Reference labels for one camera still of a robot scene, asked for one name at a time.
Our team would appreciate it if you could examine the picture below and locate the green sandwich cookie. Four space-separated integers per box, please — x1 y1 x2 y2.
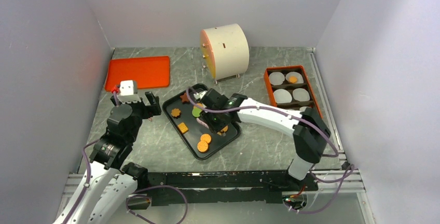
191 107 202 118

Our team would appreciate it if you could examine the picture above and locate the orange shell cookie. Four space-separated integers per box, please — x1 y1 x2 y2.
288 76 298 83

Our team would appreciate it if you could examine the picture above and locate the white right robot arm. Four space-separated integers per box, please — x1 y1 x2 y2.
188 88 332 190

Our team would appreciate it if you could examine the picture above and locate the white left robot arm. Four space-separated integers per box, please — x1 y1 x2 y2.
55 92 162 223

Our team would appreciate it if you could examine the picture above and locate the plain orange round cookie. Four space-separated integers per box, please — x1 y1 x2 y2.
217 126 228 136

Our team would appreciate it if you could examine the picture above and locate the orange flower cookie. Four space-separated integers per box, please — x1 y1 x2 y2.
171 108 182 118

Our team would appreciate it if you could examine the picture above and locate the round orange cookie front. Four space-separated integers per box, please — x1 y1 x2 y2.
197 141 209 153

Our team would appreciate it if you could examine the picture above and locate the orange flat tray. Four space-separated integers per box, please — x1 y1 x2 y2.
104 56 170 92

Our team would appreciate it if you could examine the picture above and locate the brown star cookie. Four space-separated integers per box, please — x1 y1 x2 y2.
180 92 190 104

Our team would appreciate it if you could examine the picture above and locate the black baking tray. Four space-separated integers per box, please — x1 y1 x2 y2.
162 83 242 161

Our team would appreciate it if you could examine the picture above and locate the square waffle cookie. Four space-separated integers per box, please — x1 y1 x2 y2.
177 122 189 134

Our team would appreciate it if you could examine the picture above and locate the white paper cup middle left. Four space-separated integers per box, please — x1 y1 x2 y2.
273 89 293 104

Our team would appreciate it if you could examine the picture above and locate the white paper cup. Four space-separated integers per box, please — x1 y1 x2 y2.
285 72 304 84
299 106 309 112
273 89 293 104
292 88 311 102
268 72 285 86

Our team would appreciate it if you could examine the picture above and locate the white paper cup back left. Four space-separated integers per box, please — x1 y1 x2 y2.
268 72 285 86

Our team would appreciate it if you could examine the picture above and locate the round cream toy oven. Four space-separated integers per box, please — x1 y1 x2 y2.
200 23 250 84

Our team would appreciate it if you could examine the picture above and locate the orange cookie box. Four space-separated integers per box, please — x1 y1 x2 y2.
264 65 323 116

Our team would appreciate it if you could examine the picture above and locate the white paper cup front right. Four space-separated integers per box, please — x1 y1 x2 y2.
299 106 309 112

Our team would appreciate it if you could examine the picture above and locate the white paper cup middle right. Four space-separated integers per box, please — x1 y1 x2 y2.
292 88 311 102

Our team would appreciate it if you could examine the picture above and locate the white paper cup back right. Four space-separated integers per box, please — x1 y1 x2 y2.
285 72 304 84

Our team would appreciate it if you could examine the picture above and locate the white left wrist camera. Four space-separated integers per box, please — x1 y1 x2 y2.
111 80 141 105

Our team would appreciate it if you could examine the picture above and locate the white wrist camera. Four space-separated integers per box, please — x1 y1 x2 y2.
111 80 141 105
194 90 207 101

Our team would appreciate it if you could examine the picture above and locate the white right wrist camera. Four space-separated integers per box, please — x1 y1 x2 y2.
194 90 207 101

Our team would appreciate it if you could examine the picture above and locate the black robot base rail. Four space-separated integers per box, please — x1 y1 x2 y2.
136 170 318 206

